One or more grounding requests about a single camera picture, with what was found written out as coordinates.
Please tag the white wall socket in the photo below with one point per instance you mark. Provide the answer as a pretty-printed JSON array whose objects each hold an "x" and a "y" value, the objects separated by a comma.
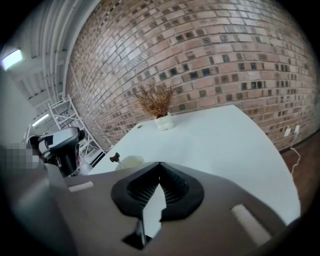
[
  {"x": 287, "y": 132},
  {"x": 297, "y": 129}
]

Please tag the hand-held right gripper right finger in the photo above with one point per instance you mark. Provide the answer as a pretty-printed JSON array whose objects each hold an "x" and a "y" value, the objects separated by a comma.
[{"x": 212, "y": 220}]

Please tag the small dark object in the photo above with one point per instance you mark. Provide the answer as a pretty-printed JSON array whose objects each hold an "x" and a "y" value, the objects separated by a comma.
[{"x": 115, "y": 157}]

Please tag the white table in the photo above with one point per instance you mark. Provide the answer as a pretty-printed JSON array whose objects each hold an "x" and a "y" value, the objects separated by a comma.
[{"x": 212, "y": 150}]

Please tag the translucent white plastic container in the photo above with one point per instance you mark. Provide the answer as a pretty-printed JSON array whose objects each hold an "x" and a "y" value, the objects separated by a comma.
[{"x": 132, "y": 161}]

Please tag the dried brown plant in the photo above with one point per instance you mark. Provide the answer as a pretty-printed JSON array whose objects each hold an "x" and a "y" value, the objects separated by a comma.
[{"x": 156, "y": 100}]

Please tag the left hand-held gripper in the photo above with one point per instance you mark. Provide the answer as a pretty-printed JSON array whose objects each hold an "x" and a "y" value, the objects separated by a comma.
[{"x": 47, "y": 156}]

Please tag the white vase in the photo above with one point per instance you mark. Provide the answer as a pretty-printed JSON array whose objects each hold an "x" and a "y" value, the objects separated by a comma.
[{"x": 163, "y": 122}]

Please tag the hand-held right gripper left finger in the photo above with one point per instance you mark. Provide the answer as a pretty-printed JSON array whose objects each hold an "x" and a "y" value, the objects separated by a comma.
[{"x": 100, "y": 197}]

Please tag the metal scaffold rack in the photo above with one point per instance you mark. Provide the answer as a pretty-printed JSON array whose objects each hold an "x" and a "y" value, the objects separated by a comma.
[{"x": 65, "y": 110}]

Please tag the ceiling light panel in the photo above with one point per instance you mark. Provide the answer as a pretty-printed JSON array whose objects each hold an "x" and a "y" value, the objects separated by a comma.
[
  {"x": 40, "y": 120},
  {"x": 12, "y": 59}
]

